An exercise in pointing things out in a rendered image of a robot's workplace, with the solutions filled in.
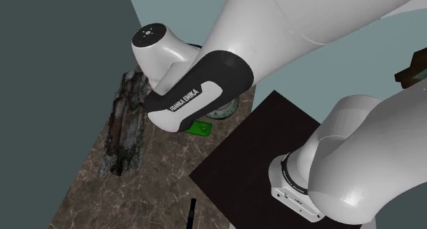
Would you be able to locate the dark brown wooden furniture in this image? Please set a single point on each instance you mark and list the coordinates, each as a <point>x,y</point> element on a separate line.
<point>413,73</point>

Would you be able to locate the clear glass bowl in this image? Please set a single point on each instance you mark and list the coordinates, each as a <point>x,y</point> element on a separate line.
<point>224,111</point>

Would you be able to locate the black thin stick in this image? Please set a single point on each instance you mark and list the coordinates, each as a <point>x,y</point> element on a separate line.
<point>191,215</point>

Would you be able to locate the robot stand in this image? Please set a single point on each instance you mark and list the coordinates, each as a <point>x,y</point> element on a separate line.
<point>240,161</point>

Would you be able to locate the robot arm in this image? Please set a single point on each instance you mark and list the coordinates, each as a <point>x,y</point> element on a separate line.
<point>267,28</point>

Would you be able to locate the green flat tool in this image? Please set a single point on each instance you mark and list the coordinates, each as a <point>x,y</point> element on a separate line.
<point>201,128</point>

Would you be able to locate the dark weathered oblong slab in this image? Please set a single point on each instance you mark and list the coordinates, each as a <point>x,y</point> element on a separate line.
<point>125,128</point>

